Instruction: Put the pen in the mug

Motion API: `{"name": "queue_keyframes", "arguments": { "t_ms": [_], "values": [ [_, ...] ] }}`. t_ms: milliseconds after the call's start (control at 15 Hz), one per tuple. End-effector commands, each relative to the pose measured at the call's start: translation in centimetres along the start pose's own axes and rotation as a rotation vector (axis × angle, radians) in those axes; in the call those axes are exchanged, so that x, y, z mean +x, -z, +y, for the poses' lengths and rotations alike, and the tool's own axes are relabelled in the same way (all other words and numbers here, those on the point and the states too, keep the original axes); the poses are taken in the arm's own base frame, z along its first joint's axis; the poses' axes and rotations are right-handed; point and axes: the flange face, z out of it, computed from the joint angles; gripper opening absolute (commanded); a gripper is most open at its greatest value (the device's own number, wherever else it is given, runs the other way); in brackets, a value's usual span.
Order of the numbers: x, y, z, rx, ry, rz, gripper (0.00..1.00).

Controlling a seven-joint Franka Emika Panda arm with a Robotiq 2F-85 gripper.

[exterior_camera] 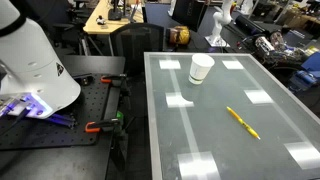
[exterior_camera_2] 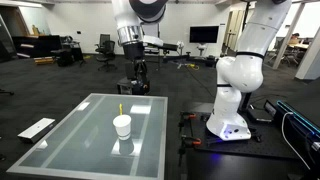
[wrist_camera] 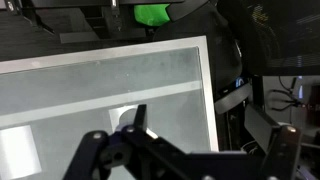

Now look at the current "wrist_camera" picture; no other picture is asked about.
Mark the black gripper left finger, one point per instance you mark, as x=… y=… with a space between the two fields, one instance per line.
x=144 y=157

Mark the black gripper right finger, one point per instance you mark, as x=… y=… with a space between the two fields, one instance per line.
x=280 y=143

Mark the green object under desk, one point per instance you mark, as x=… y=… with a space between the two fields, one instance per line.
x=151 y=15

